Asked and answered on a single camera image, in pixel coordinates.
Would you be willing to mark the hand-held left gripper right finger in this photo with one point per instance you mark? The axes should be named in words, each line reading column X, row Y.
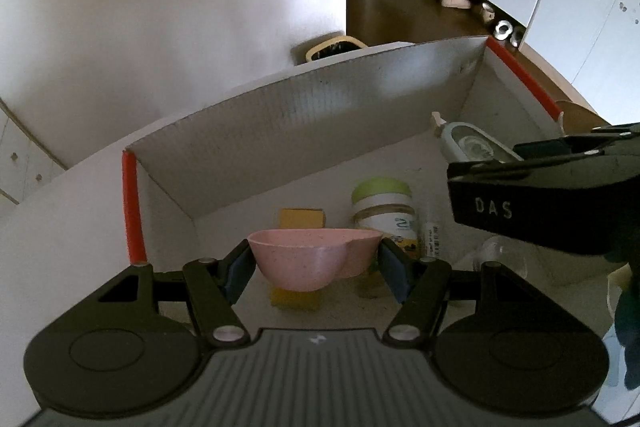
column 395, row 272

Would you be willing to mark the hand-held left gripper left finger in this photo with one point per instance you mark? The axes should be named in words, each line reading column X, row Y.
column 237, row 274

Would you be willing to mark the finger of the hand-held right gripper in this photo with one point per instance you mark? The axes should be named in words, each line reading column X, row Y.
column 605, row 133
column 542, row 149

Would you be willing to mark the white tube with green label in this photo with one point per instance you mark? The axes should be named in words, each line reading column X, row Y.
column 432, row 239

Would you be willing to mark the spice jar with green lid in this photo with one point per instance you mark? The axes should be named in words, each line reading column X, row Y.
column 382, row 212

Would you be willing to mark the clear plastic cup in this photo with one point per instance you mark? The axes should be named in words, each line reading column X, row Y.
column 500, row 254

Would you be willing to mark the pink heart-shaped bowl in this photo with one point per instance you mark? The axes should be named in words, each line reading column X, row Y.
column 310, row 257

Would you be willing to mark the yellow small box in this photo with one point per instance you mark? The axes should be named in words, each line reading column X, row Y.
column 300, row 219

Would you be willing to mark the red cardboard box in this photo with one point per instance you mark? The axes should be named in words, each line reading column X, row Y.
column 300, row 132

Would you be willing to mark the person's right hand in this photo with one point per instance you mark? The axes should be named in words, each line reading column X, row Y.
column 630, row 307

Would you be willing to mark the wooden chair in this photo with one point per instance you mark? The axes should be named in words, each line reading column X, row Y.
column 580, row 114

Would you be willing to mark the beige shoe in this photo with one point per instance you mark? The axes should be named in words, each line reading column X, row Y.
column 488, row 13

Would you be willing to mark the yellow rimmed basket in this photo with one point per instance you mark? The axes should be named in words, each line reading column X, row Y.
column 335, row 44

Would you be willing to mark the white cabinet with knobs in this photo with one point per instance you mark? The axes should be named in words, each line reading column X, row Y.
column 25, row 157

